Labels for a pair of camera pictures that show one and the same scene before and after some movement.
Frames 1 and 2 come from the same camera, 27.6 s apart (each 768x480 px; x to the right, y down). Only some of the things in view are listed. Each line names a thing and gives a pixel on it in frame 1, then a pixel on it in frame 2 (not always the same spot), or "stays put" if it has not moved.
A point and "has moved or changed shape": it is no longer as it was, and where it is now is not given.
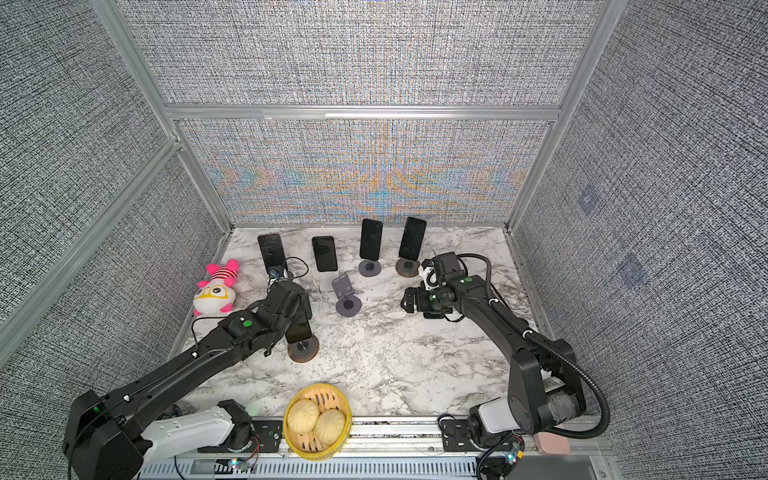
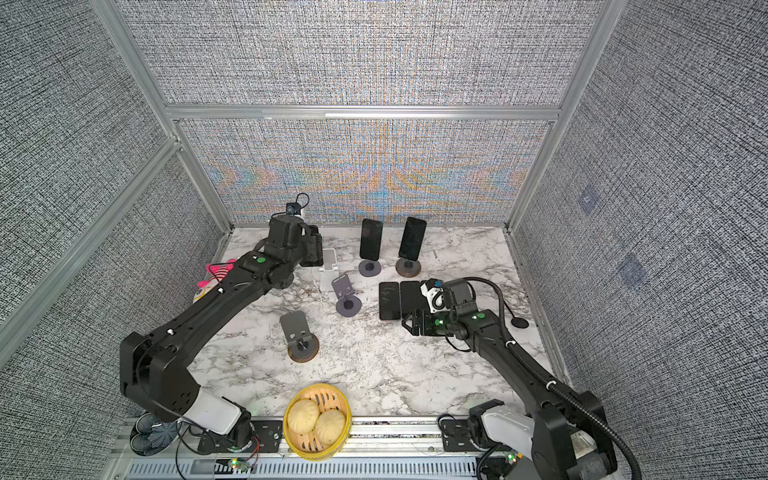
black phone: [325, 255] → [314, 254]
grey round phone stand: [369, 268] stays put
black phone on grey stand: [371, 239] stays put
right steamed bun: [330, 427] stays put
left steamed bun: [302, 415] stays put
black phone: [272, 251] has moved or changed shape
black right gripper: [422, 301] → [417, 323]
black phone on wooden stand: [412, 239] stays put
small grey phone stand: [348, 304] stays put
